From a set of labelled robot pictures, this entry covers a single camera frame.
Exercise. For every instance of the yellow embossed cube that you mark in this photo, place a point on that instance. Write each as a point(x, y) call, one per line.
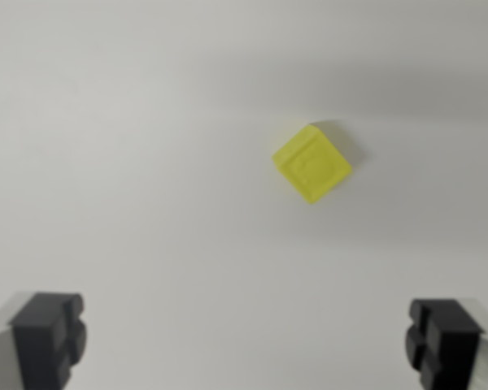
point(311, 164)

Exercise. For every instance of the black grey gripper left finger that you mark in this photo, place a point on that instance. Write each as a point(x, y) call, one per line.
point(40, 337)

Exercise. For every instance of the black grey gripper right finger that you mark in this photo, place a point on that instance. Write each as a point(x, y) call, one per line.
point(447, 345)

